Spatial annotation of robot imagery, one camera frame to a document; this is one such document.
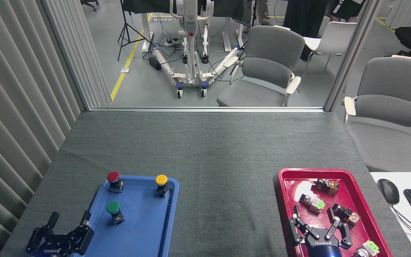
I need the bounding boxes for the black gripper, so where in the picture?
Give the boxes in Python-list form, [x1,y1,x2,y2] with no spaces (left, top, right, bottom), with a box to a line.
[26,211,95,257]
[289,205,353,257]

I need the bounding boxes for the green push button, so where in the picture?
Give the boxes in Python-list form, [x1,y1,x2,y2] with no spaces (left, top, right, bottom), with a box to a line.
[106,201,125,226]

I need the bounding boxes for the red push button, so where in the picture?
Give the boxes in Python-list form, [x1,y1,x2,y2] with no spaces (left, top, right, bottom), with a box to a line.
[107,171,124,193]

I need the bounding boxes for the yellow push button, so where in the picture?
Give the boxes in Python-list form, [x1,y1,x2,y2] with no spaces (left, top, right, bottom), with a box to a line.
[155,174,170,198]

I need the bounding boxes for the red plastic tray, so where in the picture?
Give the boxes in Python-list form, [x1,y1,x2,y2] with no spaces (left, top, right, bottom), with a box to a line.
[273,168,393,257]

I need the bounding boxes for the black computer mouse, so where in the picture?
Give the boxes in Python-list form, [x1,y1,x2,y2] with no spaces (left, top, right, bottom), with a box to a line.
[377,178,400,205]

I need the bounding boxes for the blue plastic tray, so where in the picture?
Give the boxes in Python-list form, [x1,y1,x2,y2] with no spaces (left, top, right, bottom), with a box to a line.
[69,175,179,257]

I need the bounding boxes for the white desk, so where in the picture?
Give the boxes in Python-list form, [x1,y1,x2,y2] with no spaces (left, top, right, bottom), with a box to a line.
[370,172,411,257]

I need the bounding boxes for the grey chair with cream armrests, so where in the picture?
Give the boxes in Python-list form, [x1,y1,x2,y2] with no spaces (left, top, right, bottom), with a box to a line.
[217,25,306,107]
[342,56,411,172]

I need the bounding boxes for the white chair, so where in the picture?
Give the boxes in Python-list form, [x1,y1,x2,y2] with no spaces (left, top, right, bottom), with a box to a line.
[273,21,357,94]

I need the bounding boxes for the person in black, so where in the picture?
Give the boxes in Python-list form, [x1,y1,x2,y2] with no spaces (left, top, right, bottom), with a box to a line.
[283,0,331,62]

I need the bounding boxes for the black tripod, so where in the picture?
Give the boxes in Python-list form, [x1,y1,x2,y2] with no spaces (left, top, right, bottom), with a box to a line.
[117,0,155,62]

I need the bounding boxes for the white stand on wheels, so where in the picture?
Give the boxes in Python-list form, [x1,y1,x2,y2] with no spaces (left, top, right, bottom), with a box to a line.
[151,0,241,99]

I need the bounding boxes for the black office chair base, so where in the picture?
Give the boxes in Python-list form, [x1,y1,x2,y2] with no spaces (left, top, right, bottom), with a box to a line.
[81,0,100,12]

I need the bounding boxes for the white switch with green block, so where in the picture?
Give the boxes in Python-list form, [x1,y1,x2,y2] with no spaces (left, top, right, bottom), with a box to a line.
[299,194,326,214]
[352,240,380,257]

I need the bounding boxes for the black switch with orange block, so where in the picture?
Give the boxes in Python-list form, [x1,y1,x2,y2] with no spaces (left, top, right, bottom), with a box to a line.
[331,203,361,228]
[311,178,340,196]

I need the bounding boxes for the silver table edge rail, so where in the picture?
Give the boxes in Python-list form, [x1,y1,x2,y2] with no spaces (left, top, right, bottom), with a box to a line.
[91,106,325,113]

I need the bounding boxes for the silver post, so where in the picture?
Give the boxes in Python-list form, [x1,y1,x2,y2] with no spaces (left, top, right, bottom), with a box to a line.
[324,0,384,112]

